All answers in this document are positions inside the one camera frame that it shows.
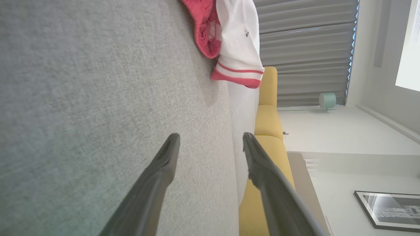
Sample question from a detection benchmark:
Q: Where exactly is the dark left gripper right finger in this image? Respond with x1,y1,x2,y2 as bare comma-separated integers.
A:
243,132,328,236

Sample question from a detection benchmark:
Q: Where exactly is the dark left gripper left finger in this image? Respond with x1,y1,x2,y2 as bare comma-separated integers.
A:
99,133,180,236

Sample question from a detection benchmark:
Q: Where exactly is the red white numbered jersey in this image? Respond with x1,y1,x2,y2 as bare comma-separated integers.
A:
210,0,265,89

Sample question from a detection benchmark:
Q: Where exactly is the mint green wall lamp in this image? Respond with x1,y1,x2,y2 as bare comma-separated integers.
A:
319,92,337,112

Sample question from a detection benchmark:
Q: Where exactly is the black framed picture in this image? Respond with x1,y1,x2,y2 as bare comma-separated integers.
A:
354,191,420,233

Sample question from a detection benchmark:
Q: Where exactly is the red textured garment white trim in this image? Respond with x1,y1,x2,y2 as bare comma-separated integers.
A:
180,0,221,59

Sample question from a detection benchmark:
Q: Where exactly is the grey pleated curtain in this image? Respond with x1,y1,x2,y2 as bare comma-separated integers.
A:
254,0,360,107

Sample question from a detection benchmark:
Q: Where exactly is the yellow sofa back cushion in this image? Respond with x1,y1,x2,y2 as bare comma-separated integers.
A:
259,67,278,106
254,105,284,141
239,135,296,236

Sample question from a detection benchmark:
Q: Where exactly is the grey fabric sofa ottoman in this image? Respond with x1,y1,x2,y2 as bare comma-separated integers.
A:
0,0,240,236

